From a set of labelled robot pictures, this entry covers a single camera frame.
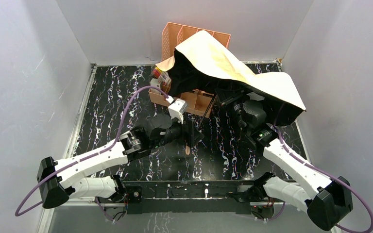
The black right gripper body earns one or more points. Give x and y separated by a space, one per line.
226 100

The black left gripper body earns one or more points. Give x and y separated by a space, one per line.
190 132

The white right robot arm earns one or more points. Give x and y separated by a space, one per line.
323 199

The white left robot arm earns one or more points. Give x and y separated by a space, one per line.
61 180

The white red small box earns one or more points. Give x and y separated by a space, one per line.
157 84

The orange plastic desk organizer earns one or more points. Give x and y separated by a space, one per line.
184 77

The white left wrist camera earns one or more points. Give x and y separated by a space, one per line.
176 108

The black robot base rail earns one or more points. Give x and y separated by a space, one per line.
196 197

